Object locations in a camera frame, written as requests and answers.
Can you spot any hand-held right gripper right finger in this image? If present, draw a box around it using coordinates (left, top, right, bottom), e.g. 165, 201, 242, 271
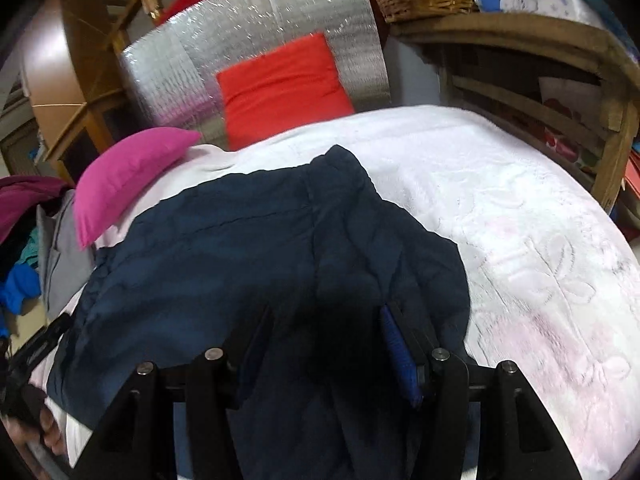
380, 302, 583, 480

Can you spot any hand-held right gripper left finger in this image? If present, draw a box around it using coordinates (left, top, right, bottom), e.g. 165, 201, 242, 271
70, 305, 275, 480

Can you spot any navy blue puffer jacket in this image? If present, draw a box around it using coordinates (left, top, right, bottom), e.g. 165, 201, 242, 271
47, 144, 471, 480

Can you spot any person's left hand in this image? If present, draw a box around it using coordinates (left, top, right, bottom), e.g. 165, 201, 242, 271
5, 402, 69, 462

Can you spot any bright blue garment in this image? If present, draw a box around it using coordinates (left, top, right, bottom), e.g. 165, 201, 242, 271
0, 265, 45, 342

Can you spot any grey garment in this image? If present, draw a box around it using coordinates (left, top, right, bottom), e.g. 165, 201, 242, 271
37, 195, 97, 318

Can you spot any teal garment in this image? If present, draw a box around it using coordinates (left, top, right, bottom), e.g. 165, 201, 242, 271
15, 227, 42, 268

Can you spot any white embossed blanket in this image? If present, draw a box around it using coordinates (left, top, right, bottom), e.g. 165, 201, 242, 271
65, 104, 640, 480

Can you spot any pink pillow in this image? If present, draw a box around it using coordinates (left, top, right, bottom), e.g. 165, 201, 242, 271
74, 127, 202, 250

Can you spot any red pillow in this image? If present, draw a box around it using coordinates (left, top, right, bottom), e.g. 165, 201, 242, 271
216, 32, 356, 151

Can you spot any brown wooden wardrobe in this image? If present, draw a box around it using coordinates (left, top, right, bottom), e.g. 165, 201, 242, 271
20, 0, 131, 181

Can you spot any red patterned sheet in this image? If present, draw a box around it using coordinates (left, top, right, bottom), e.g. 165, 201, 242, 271
537, 77, 623, 171

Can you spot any silver foil insulation mat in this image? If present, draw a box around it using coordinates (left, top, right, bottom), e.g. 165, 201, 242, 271
119, 0, 391, 148

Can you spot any white printed cloth pack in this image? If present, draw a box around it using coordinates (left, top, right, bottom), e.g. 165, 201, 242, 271
475, 0, 598, 26

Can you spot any wooden ladder rail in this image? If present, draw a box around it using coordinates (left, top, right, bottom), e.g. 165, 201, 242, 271
107, 0, 173, 56

